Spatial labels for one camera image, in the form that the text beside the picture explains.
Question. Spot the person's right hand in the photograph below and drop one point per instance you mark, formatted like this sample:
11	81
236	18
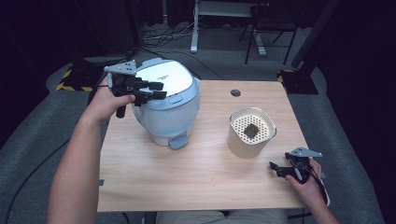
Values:
306	188

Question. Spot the light blue rice cooker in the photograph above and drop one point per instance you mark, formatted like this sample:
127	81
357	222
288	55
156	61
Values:
171	112

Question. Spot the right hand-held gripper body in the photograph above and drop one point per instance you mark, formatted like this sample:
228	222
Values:
300	165

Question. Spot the black chair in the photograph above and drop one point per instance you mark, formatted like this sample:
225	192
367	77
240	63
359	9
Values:
271	21

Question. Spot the black slanted stand pole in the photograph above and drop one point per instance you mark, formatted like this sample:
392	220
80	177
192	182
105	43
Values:
314	31

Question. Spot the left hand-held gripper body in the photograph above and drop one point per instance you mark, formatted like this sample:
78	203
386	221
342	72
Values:
124	81

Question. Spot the white desk frame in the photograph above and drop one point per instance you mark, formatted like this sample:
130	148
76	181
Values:
194	31

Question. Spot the person's beige trousers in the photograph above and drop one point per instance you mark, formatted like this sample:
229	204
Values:
218	217

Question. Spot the yellow-black striped stand base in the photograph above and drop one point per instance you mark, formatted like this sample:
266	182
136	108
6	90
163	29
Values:
299	82
76	79

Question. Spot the person's left hand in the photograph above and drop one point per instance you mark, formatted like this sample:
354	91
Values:
102	104

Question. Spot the beige container with perforated strainer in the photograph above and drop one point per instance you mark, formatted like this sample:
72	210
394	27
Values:
249	146

